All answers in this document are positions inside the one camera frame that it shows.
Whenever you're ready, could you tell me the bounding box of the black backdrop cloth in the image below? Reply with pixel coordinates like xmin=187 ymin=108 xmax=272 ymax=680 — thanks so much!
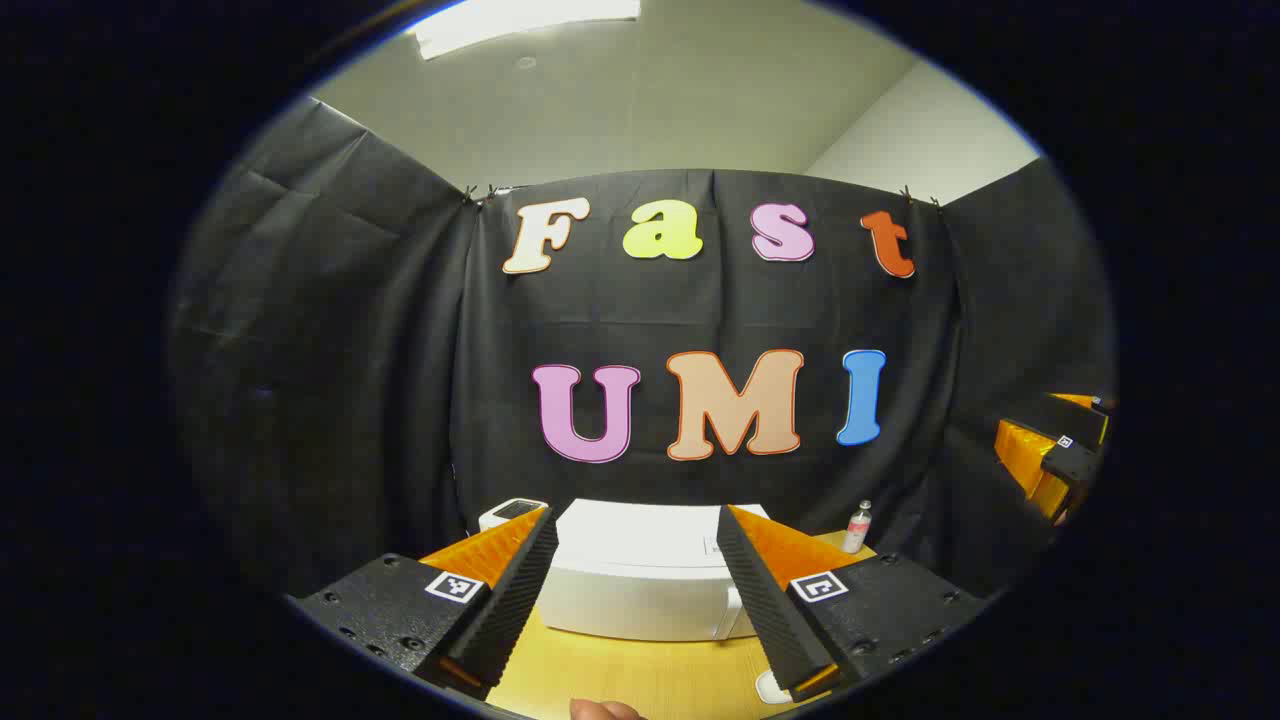
xmin=168 ymin=97 xmax=1116 ymax=601

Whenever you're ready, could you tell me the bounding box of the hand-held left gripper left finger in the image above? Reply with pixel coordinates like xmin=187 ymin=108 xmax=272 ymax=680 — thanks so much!
xmin=288 ymin=505 xmax=559 ymax=701

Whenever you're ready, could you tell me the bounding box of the white microwave oven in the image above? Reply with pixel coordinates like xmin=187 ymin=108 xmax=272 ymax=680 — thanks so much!
xmin=535 ymin=498 xmax=776 ymax=643

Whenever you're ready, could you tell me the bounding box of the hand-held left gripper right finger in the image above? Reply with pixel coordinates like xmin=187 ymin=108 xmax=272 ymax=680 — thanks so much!
xmin=716 ymin=504 xmax=986 ymax=703

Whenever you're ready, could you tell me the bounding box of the white toaster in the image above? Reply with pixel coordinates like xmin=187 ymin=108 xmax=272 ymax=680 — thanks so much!
xmin=478 ymin=497 xmax=549 ymax=534

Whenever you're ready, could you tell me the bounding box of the ceiling light panel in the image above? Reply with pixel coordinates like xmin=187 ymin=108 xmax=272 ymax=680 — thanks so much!
xmin=412 ymin=0 xmax=643 ymax=61

